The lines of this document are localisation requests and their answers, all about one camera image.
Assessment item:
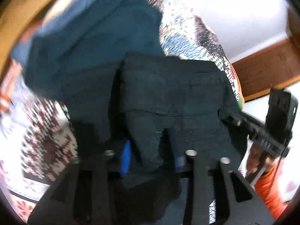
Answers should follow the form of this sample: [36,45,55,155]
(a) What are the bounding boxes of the wooden door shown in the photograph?
[233,8,299,102]

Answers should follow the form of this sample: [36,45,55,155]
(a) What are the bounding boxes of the wooden lap desk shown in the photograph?
[1,0,53,74]

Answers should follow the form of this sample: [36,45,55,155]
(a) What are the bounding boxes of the folded dark teal garment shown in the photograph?
[24,0,164,100]

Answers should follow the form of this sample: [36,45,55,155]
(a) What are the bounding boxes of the folded blue jeans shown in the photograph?
[10,0,118,69]

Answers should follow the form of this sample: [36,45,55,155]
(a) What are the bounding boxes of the orange sleeve forearm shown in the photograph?
[254,167,286,220]

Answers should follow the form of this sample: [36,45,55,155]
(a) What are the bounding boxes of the right hand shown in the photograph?
[246,143,282,185]

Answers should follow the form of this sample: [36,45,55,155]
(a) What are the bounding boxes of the patchwork patterned bedsheet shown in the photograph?
[0,0,246,223]

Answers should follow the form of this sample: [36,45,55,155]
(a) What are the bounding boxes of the black pants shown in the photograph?
[63,52,249,223]

